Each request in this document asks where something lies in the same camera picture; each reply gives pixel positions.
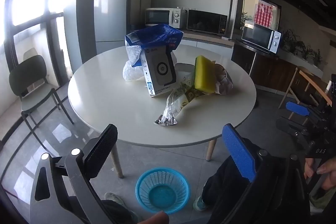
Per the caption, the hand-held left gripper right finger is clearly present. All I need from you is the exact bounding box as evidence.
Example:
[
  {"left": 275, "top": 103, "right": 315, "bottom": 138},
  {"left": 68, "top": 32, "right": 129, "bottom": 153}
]
[{"left": 210, "top": 123, "right": 311, "bottom": 224}]

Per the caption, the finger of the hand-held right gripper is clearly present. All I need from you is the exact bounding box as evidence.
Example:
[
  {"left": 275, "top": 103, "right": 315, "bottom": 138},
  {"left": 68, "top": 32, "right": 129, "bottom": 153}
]
[
  {"left": 276, "top": 116, "right": 311, "bottom": 147},
  {"left": 286, "top": 101, "right": 326, "bottom": 117}
]

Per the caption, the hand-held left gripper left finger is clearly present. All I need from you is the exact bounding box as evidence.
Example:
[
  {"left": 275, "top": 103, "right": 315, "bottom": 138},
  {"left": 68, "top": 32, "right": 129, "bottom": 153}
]
[{"left": 29, "top": 123, "right": 118, "bottom": 224}]

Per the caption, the blue mesh basket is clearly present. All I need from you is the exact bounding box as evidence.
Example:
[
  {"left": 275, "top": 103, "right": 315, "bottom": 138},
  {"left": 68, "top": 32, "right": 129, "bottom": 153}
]
[{"left": 135, "top": 167, "right": 191, "bottom": 215}]

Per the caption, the brown white paper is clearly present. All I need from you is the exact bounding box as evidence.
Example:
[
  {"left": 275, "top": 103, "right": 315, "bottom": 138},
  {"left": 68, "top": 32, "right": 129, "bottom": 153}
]
[{"left": 214, "top": 63, "right": 234, "bottom": 96}]

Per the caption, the clear snack wrapper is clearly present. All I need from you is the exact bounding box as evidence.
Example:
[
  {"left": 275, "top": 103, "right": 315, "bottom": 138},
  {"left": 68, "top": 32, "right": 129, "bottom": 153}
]
[{"left": 154, "top": 82, "right": 208, "bottom": 126}]

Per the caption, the yellow sponge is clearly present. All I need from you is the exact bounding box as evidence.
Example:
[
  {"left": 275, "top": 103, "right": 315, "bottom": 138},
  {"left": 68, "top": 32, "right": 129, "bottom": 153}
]
[{"left": 194, "top": 55, "right": 216, "bottom": 93}]

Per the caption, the grey product box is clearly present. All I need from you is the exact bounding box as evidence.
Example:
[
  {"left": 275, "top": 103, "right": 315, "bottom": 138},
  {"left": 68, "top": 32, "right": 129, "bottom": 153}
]
[{"left": 140, "top": 48, "right": 177, "bottom": 99}]

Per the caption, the blue plastic bag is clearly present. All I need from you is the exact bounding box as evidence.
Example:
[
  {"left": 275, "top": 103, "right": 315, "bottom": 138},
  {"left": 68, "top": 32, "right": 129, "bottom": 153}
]
[{"left": 125, "top": 23, "right": 184, "bottom": 67}]

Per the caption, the person's right forearm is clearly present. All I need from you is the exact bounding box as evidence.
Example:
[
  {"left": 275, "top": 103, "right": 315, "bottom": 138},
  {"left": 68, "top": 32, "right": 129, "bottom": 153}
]
[{"left": 309, "top": 186, "right": 336, "bottom": 215}]

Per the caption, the person's right hand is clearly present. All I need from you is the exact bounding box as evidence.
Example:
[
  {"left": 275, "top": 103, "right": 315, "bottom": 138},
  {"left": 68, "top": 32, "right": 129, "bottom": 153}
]
[{"left": 304, "top": 158, "right": 336, "bottom": 191}]

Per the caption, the person's left hand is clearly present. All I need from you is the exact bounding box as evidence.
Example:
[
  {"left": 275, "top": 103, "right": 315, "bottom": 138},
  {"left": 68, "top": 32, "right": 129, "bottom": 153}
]
[{"left": 139, "top": 210, "right": 170, "bottom": 224}]

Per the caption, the wooden chair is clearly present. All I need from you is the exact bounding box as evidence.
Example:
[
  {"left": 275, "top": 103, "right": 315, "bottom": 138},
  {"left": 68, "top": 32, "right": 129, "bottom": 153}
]
[{"left": 278, "top": 67, "right": 334, "bottom": 120}]

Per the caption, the person's right leg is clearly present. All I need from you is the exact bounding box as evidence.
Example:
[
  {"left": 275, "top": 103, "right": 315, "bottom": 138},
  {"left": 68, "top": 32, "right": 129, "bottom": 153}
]
[{"left": 203, "top": 158, "right": 246, "bottom": 212}]

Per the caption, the person's leg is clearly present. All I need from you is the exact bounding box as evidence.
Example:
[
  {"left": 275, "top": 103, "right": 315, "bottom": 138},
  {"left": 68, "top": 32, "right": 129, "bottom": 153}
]
[
  {"left": 203, "top": 158, "right": 246, "bottom": 212},
  {"left": 100, "top": 199, "right": 141, "bottom": 224}
]

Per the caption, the dark wooden sideboard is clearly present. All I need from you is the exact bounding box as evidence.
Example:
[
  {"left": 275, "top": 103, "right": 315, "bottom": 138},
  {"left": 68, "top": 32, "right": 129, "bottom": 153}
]
[{"left": 232, "top": 42, "right": 324, "bottom": 94}]

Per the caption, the grey-green sneaker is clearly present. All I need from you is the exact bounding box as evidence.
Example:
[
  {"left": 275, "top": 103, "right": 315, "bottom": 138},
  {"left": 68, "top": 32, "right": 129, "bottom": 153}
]
[
  {"left": 104, "top": 192, "right": 126, "bottom": 207},
  {"left": 193, "top": 195, "right": 211, "bottom": 212}
]

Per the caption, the round white table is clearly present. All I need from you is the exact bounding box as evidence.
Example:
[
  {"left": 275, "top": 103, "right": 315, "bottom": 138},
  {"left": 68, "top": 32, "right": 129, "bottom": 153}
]
[{"left": 68, "top": 43, "right": 257, "bottom": 179}]

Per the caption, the row of potted plants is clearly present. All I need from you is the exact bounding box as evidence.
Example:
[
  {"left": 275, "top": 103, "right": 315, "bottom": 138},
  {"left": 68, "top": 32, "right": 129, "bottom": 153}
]
[{"left": 280, "top": 28, "right": 324, "bottom": 67}]

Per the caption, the person's left leg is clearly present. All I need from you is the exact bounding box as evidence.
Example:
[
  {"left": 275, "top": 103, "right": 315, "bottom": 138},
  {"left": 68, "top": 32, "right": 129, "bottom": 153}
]
[{"left": 100, "top": 199, "right": 141, "bottom": 224}]

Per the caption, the white microwave with dials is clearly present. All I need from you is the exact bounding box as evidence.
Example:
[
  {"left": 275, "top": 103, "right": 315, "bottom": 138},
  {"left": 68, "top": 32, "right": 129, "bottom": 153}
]
[
  {"left": 241, "top": 23, "right": 282, "bottom": 54},
  {"left": 145, "top": 7, "right": 187, "bottom": 29}
]

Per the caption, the crumpled clear plastic bag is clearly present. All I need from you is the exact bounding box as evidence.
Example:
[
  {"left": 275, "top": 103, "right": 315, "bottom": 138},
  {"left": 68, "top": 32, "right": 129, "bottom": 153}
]
[{"left": 122, "top": 45, "right": 147, "bottom": 82}]

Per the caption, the white cup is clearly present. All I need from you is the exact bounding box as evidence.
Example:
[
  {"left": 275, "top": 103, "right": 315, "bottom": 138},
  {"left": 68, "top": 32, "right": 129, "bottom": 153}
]
[{"left": 174, "top": 63, "right": 196, "bottom": 88}]

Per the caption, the red checkered poster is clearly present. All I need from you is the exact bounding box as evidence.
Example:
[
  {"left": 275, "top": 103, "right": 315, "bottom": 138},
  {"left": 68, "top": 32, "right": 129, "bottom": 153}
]
[{"left": 253, "top": 2, "right": 274, "bottom": 26}]

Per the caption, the small potted plant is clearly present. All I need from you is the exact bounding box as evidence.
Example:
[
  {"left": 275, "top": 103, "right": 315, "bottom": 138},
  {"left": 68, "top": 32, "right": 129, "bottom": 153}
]
[{"left": 240, "top": 12, "right": 253, "bottom": 31}]

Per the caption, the green chair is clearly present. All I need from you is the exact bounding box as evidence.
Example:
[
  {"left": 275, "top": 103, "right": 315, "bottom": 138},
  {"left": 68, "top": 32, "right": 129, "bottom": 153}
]
[{"left": 9, "top": 54, "right": 75, "bottom": 136}]

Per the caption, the kitchen counter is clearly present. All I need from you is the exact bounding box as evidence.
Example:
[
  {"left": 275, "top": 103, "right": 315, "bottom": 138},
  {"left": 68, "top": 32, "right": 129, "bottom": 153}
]
[{"left": 130, "top": 26, "right": 236, "bottom": 57}]

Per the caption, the black microwave oven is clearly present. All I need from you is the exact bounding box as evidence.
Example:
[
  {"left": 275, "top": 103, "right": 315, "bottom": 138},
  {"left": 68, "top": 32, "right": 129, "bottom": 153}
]
[{"left": 186, "top": 9, "right": 228, "bottom": 36}]

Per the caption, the silver fridge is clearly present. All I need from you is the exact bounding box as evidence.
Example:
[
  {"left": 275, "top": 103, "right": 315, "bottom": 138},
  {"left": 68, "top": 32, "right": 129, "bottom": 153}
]
[{"left": 94, "top": 0, "right": 132, "bottom": 65}]

